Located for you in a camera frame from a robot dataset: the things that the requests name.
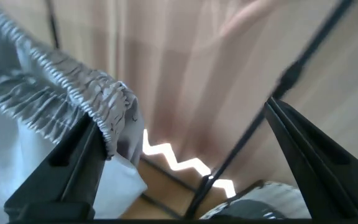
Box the white laundry basket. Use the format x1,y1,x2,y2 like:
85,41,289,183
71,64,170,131
199,180,312,220

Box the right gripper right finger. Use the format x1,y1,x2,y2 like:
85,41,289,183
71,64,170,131
263,96,358,218

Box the black clothes rack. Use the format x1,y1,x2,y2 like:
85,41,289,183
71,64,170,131
44,0,356,219

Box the beige curtain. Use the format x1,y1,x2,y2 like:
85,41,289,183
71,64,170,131
0,0,358,194

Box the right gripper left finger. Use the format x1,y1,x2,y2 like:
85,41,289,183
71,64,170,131
4,113,108,220

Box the pale grey shorts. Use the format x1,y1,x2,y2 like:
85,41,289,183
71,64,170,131
0,0,149,220

